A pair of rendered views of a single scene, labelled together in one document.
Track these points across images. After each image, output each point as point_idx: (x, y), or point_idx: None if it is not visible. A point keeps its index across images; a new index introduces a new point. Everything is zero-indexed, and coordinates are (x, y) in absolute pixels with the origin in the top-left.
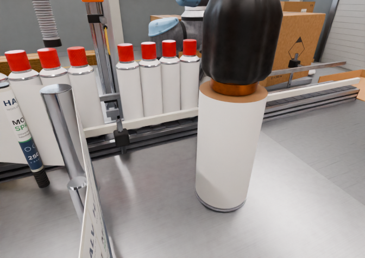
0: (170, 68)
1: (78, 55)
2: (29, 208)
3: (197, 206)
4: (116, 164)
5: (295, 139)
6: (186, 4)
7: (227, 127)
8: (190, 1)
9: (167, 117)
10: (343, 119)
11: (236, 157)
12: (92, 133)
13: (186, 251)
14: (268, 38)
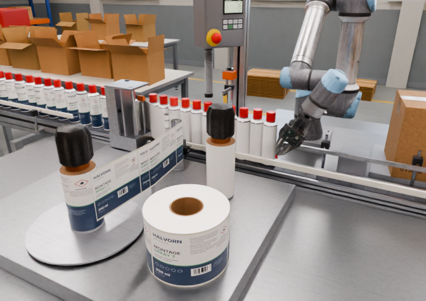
0: (252, 126)
1: (206, 106)
2: None
3: None
4: (198, 166)
5: (326, 214)
6: (283, 87)
7: (207, 153)
8: (284, 86)
9: (245, 156)
10: (412, 231)
11: (210, 168)
12: (202, 148)
13: None
14: (218, 123)
